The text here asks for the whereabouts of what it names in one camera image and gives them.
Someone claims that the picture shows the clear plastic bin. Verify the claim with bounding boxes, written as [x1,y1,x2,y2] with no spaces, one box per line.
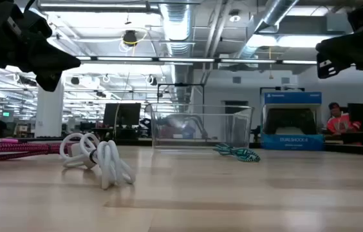
[145,102,255,150]

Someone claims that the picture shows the pink braided USB-C cable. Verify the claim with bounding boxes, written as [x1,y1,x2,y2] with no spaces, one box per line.
[0,137,73,163]

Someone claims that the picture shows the black ceiling cord reel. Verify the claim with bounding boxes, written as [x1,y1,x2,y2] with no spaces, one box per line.
[122,30,138,47]

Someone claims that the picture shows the black monitors on desk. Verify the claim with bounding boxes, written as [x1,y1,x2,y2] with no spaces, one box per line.
[347,102,363,133]

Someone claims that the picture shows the long ceiling light rail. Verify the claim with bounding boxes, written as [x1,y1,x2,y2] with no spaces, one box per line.
[75,56,318,65]

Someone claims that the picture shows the blue DualShock 4 box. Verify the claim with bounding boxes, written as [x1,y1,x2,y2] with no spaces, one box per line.
[260,92,326,151]

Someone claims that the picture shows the black computer monitor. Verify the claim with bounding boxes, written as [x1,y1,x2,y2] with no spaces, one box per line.
[103,102,142,127]

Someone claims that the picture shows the silver ribbed ceiling duct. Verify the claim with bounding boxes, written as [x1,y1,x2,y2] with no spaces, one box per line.
[159,3,195,104]

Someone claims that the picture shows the teal braided USB-C cable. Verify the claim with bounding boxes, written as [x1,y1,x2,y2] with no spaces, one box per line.
[212,143,261,163]

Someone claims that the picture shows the person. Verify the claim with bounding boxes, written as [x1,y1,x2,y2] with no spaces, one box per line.
[326,102,362,136]

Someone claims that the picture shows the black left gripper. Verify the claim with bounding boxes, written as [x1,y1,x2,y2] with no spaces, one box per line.
[0,0,82,93]

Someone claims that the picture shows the silver slanted ceiling duct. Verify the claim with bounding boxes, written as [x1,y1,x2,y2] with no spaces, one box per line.
[236,0,300,59]

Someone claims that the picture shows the white USB-C cable bundle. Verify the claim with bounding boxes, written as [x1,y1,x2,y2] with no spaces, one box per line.
[59,131,136,190]

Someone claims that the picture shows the white building pillar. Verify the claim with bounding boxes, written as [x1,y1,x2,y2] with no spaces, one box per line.
[35,79,65,138]

